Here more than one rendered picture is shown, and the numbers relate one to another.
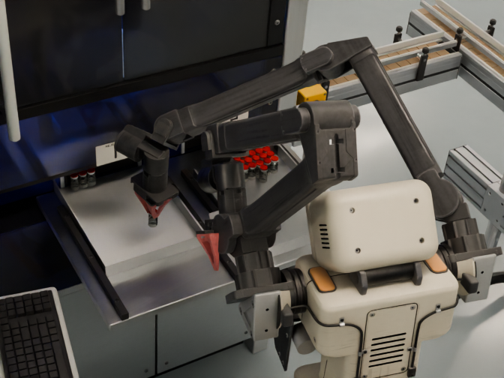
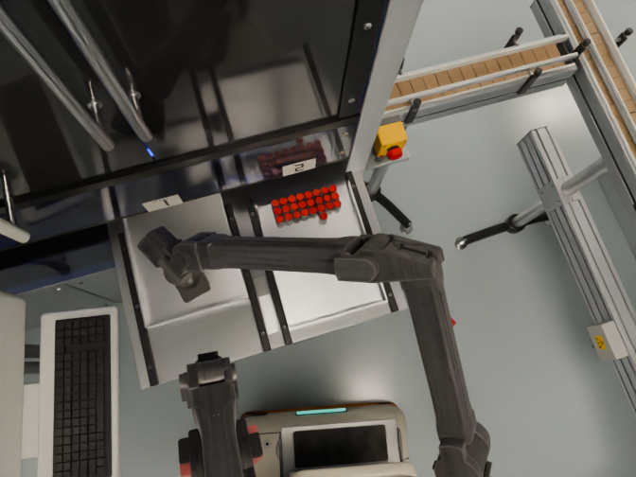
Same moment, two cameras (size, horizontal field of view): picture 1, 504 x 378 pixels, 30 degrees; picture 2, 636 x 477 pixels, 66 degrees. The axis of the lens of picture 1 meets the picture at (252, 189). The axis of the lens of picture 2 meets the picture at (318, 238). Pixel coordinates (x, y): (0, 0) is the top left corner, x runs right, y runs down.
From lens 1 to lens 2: 1.55 m
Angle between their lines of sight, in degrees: 35
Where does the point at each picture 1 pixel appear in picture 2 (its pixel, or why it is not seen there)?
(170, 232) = (219, 278)
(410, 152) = (442, 407)
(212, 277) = (245, 344)
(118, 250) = (167, 295)
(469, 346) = (491, 269)
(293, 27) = (373, 101)
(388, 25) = not seen: outside the picture
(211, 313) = not seen: hidden behind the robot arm
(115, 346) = not seen: hidden behind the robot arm
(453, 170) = (527, 147)
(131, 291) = (168, 350)
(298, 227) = (342, 291)
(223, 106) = (245, 261)
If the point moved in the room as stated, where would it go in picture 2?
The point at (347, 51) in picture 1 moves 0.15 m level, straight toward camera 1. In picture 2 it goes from (397, 273) to (363, 367)
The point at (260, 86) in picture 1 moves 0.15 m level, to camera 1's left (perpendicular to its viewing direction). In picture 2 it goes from (287, 258) to (203, 235)
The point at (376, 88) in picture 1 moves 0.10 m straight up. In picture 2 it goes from (424, 324) to (443, 317)
